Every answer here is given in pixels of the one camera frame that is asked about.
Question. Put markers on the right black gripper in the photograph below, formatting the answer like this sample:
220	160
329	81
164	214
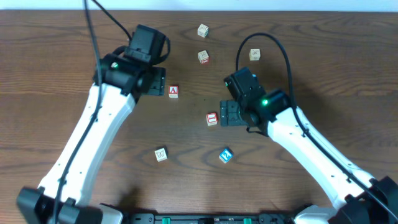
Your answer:
231	112

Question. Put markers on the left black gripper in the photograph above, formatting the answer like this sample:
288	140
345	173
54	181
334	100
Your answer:
157	81

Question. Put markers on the red letter I block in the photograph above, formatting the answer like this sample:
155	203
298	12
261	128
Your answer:
211	119

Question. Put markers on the red letter A block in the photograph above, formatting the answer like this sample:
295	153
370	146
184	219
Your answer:
173	91

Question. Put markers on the blue number 2 block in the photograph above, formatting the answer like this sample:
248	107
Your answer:
226	155

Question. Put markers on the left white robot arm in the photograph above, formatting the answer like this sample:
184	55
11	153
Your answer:
63	195

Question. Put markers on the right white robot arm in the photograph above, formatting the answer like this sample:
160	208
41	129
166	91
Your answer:
356	196

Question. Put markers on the wooden block with red side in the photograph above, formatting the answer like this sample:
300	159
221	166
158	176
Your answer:
203	57

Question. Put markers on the right plain wooden block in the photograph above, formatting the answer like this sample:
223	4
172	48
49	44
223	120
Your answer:
254	54

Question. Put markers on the plain wooden block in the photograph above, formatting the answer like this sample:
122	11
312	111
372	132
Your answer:
254	54
203	30

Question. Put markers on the top plain wooden block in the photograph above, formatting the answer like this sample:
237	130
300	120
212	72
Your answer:
203	30

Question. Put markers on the butterfly wooden block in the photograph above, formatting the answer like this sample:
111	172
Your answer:
161	154

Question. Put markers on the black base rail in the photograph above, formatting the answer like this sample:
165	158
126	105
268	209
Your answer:
141	216

